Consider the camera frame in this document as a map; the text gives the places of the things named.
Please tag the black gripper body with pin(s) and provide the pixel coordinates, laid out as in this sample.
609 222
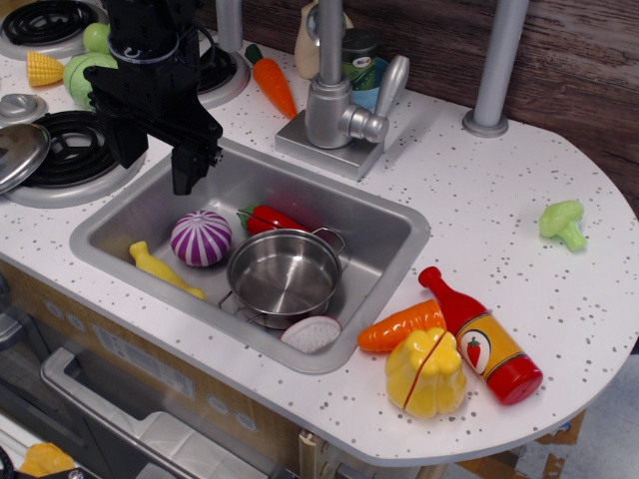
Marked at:
160 94

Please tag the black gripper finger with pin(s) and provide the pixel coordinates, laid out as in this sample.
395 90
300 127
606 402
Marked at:
190 162
126 140

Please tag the green toy broccoli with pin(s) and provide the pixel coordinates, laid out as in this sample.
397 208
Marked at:
562 220

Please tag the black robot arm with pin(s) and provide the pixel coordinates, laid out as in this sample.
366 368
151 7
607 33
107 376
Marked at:
152 28

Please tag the steel pot lid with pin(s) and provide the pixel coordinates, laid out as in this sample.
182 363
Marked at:
24 148

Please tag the stainless steel pot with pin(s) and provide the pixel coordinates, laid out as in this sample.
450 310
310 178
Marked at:
283 276

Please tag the front left stove burner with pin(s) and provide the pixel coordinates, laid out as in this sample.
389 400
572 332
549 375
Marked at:
78 169

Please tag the stove burner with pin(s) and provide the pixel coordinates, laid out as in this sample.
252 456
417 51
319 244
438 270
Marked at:
78 169
53 28
223 78

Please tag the back right stove burner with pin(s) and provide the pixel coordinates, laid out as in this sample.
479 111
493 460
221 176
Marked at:
223 78

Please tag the green toy apple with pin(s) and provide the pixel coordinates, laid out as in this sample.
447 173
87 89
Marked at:
95 38

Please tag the purple striped toy onion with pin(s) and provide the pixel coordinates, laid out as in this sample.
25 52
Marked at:
201 238

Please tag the green toy cabbage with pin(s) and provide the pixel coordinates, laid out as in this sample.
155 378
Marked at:
76 85

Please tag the red toy chili pepper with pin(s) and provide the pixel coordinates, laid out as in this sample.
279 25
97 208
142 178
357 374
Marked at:
256 219

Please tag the yellow toy squash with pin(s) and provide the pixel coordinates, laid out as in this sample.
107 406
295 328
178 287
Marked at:
159 269

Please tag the back left stove burner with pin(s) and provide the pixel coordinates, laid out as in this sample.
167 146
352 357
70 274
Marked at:
53 28

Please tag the yellow toy corn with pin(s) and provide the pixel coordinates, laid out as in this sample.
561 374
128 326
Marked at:
43 70

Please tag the orange toy carrot back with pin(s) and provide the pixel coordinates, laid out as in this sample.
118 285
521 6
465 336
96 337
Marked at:
272 81

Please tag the orange toy carrot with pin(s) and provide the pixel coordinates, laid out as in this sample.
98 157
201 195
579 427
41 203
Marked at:
272 81
385 335

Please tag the silver stove knob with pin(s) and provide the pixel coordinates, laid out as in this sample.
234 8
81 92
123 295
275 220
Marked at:
21 108

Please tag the silver metal sink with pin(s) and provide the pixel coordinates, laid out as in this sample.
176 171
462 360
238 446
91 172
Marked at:
382 241

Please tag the silver toy faucet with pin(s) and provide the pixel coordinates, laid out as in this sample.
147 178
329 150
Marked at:
333 132

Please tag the cream toy bottle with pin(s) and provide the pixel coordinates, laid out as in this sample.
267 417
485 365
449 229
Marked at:
313 59

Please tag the green toy can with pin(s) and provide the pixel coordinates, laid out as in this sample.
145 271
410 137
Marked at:
359 64

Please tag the orange toy carrot front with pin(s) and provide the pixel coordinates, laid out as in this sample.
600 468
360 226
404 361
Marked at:
385 335

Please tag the yellow toy bell pepper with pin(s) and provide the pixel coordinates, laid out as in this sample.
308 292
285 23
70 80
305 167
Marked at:
424 374

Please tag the yellow object bottom left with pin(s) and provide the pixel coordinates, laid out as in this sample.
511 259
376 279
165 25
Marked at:
45 459

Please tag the red hot sauce bottle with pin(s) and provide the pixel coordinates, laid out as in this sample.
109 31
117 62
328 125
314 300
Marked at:
495 357

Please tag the left silver post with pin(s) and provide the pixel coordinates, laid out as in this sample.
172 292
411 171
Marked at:
230 25

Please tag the silver post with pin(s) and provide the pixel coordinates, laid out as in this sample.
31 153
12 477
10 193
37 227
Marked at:
230 25
486 119

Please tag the silver oven door handle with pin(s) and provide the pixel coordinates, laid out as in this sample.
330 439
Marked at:
138 438

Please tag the right silver post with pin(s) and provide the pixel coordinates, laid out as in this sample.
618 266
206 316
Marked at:
486 119

